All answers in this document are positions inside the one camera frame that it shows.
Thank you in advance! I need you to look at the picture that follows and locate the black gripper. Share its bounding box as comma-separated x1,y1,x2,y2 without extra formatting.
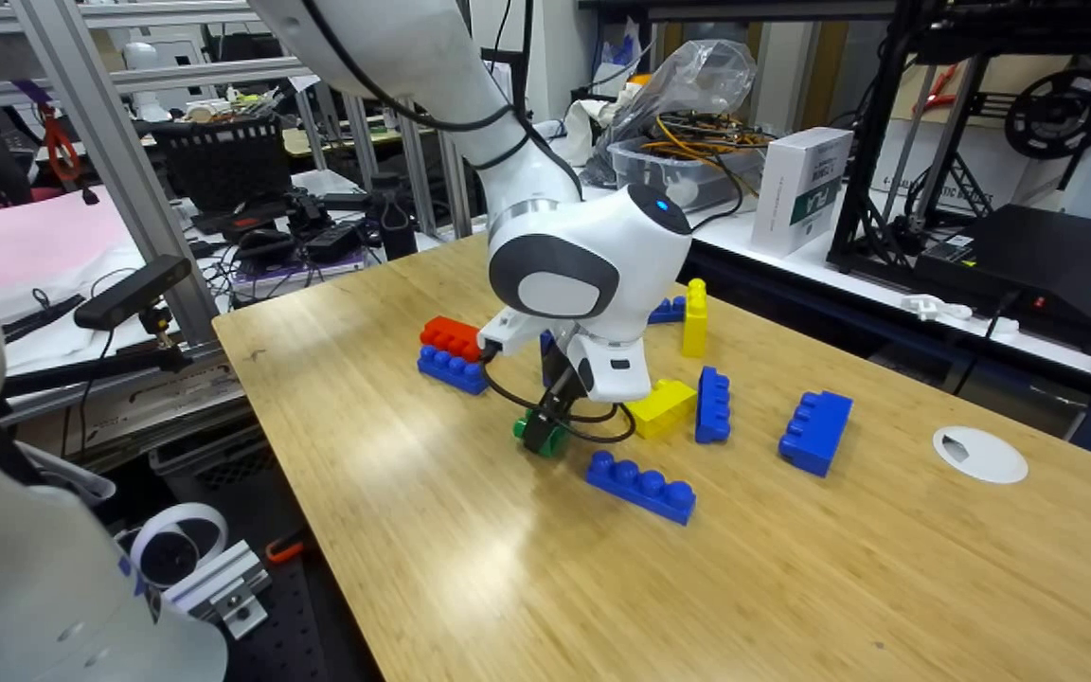
520,333,598,447

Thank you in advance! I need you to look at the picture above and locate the green two-stud toy block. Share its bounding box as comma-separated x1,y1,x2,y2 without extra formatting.
512,414,577,463

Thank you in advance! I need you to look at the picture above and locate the yellow wide toy block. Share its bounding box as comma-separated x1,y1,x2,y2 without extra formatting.
625,375,702,444

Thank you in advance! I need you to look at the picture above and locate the red four-stud toy block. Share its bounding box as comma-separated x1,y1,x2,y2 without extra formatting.
415,314,483,365

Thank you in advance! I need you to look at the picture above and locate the yellow narrow toy block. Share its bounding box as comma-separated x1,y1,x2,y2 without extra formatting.
679,276,710,365

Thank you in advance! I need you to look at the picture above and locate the blue wide eight-stud block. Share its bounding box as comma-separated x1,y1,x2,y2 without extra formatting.
776,388,856,480

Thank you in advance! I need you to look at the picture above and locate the clear plastic storage bin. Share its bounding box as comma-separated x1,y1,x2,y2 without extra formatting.
602,130,753,216

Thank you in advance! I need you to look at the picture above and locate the orange clamp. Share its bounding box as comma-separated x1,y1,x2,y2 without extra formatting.
260,538,311,567

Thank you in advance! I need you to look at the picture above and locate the white side bench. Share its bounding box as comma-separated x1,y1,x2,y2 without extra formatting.
558,119,1091,408

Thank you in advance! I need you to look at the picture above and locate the white cardboard box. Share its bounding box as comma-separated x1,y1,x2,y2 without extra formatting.
748,126,856,256

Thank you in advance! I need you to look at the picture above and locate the clear plastic bag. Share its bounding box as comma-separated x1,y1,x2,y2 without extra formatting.
607,35,763,143

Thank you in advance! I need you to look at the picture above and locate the aluminium extrusion bar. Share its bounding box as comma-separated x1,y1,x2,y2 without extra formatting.
169,538,272,641

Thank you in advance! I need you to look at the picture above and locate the white tape roll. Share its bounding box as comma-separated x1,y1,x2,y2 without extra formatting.
125,500,231,590

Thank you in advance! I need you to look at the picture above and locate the white crumpled paper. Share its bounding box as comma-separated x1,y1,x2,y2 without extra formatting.
896,292,979,326

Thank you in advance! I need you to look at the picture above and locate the black plastic crate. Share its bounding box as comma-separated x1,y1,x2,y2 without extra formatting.
145,112,295,221

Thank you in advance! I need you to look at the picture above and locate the white round table grommet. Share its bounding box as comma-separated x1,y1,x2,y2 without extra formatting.
926,423,1029,490

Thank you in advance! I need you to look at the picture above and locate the black desktop printer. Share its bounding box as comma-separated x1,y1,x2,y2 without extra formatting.
945,202,1091,361

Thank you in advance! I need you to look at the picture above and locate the pink board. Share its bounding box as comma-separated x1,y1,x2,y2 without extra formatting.
0,184,155,330

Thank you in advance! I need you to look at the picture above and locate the black filament spool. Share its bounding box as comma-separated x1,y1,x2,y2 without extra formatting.
1001,68,1091,164

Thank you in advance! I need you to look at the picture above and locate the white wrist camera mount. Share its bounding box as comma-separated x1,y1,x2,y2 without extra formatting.
478,308,659,408

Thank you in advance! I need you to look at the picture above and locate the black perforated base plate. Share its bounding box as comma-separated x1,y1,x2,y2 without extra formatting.
219,466,387,682

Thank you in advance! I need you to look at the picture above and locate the aluminium angle bracket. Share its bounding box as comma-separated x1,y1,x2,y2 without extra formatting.
219,596,268,641

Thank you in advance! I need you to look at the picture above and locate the black metal rack frame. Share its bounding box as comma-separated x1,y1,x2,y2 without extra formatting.
825,0,1091,276

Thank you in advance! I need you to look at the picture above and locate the black bar camera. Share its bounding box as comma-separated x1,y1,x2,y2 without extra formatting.
71,254,196,333

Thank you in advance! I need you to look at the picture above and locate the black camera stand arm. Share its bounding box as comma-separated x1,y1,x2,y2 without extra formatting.
0,333,196,408

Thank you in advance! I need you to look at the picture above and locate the aluminium frame post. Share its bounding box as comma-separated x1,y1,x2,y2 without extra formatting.
10,0,222,352

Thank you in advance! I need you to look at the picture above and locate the red handled tool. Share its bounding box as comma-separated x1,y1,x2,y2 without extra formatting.
25,105,102,203

